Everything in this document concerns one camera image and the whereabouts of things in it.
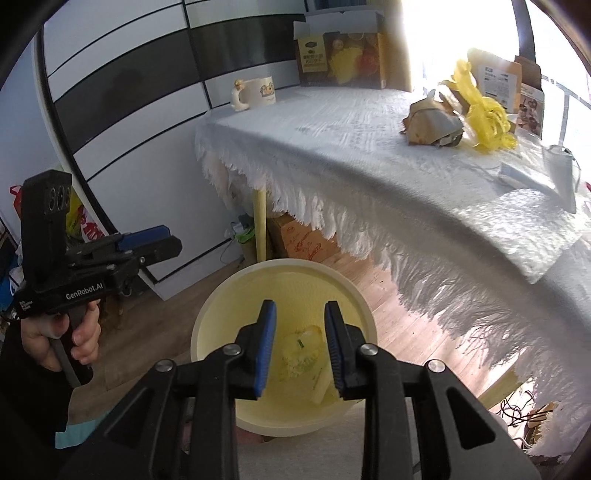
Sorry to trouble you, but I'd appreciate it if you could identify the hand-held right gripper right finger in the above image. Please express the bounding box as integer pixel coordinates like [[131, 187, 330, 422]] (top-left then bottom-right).
[[323, 300, 541, 480]]

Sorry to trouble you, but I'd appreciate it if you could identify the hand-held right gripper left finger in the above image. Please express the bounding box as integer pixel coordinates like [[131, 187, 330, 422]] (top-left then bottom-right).
[[58, 299, 278, 480]]

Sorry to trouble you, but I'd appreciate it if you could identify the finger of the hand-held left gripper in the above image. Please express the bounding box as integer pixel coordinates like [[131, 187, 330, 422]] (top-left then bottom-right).
[[69, 234, 183, 278], [115, 224, 171, 252]]

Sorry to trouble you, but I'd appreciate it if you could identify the pale yellow trash bin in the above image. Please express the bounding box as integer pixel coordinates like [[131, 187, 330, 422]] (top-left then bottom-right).
[[190, 258, 378, 437]]

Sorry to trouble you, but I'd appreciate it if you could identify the clear plastic zip bag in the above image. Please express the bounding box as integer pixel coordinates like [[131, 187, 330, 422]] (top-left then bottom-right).
[[540, 144, 579, 214]]

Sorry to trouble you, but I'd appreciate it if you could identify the person's left forearm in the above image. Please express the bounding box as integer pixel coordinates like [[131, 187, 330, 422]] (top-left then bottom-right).
[[0, 318, 112, 480]]

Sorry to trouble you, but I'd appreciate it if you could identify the person's left hand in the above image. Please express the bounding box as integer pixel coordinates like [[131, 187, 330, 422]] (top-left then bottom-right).
[[21, 309, 102, 370]]

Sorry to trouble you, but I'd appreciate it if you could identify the crumpled clear plastic wrapper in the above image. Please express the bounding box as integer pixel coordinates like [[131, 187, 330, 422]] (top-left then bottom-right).
[[276, 325, 326, 384]]

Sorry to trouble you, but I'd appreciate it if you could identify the white tube packet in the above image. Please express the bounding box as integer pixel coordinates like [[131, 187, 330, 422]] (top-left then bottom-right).
[[309, 360, 335, 407]]

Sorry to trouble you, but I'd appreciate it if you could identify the red yellow plastic bag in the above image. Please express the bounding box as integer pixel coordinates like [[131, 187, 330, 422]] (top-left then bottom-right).
[[65, 187, 105, 243]]

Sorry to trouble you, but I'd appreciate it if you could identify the yellow table leg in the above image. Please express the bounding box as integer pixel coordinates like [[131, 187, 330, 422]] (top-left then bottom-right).
[[480, 369, 522, 411], [253, 189, 269, 264]]

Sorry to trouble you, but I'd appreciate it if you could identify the brown cardboard box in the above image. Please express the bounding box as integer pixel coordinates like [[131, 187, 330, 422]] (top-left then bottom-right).
[[267, 213, 345, 265]]

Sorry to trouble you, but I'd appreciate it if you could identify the black white panelled wardrobe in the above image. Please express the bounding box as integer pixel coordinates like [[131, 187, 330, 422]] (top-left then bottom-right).
[[34, 0, 319, 301]]

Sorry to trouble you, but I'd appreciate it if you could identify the cream cartoon mug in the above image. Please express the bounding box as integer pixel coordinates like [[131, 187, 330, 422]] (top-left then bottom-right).
[[231, 76, 278, 112]]

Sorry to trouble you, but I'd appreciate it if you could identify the white fringed tablecloth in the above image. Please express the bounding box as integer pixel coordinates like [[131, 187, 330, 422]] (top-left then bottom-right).
[[194, 85, 591, 462]]

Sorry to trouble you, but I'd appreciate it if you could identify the white paper towel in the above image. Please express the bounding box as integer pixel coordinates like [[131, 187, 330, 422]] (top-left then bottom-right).
[[455, 187, 583, 284]]

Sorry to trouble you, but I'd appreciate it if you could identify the crumpled brown paper bag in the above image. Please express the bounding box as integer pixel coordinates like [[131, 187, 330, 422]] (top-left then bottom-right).
[[401, 90, 465, 148]]

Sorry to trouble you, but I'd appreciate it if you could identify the brown food carton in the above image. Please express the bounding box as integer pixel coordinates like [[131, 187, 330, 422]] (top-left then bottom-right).
[[293, 10, 387, 89]]

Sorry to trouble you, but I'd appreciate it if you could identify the yellow curtain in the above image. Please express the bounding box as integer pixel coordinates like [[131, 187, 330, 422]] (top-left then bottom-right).
[[381, 0, 419, 92]]

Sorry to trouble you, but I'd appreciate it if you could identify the small printed cardboard box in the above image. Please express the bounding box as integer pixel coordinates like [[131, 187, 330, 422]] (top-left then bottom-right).
[[514, 55, 546, 138]]

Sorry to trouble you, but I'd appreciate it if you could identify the kraft paper pouch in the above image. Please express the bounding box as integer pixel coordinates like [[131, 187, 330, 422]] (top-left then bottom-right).
[[466, 47, 523, 114]]

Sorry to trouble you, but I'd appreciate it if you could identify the white wall plug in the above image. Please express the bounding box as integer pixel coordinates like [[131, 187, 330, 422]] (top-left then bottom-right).
[[226, 215, 256, 243]]

